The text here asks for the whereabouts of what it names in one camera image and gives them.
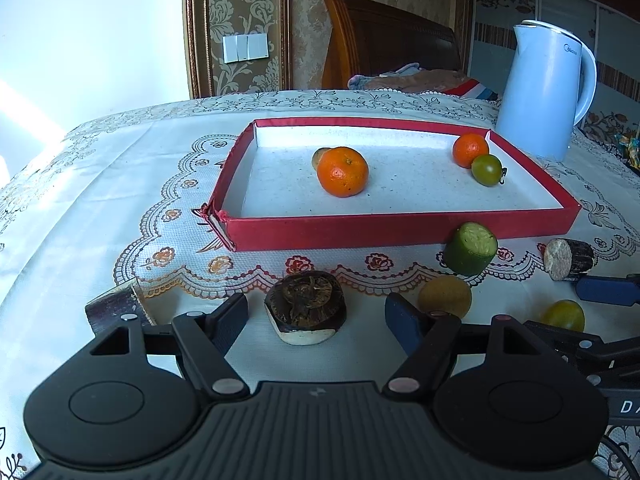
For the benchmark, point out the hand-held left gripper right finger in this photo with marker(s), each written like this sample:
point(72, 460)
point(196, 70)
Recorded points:
point(402, 320)

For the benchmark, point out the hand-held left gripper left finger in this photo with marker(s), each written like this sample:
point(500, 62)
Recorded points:
point(234, 317)

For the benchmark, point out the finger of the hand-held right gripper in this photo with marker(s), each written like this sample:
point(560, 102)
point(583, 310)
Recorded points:
point(605, 290)
point(560, 334)

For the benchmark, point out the yellowish green tomato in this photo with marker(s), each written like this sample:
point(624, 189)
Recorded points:
point(564, 314)

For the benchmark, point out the dark sugarcane piece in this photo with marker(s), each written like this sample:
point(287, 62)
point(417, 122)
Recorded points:
point(112, 305)
point(570, 257)

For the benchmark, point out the brown longan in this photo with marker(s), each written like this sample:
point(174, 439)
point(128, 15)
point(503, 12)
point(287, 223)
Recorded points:
point(319, 159)
point(445, 295)

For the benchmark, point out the dark water chestnut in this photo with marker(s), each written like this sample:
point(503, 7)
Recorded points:
point(305, 305)

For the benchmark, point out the green cucumber piece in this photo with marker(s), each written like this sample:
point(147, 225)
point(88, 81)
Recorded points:
point(467, 255)

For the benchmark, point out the red cardboard tray box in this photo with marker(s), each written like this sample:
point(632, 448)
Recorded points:
point(400, 195)

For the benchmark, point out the large tangerine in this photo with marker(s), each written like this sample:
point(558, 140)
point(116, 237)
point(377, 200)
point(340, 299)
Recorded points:
point(342, 170)

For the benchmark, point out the small tangerine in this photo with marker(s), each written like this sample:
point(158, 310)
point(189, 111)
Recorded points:
point(467, 149)

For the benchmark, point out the white electric kettle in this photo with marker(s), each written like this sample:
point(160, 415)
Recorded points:
point(540, 90)

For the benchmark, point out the striped pillow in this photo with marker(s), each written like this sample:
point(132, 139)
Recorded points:
point(472, 91)

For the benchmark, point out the pink crumpled blanket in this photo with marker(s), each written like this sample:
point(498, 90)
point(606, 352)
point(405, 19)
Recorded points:
point(415, 80)

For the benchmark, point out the wooden bed headboard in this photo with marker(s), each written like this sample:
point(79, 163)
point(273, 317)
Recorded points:
point(390, 35)

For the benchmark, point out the gold framed wallpaper panel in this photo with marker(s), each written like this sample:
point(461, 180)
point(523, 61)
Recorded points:
point(240, 0)

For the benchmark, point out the white wall light switch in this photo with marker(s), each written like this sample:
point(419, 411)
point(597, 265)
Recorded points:
point(245, 47)

